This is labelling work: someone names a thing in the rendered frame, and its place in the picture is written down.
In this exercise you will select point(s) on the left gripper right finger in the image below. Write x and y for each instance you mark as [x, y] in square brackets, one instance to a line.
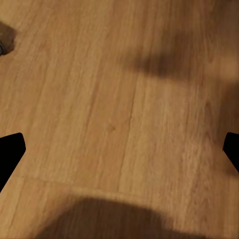
[231, 148]

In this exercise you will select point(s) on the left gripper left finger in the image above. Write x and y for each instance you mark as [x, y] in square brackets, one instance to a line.
[12, 149]

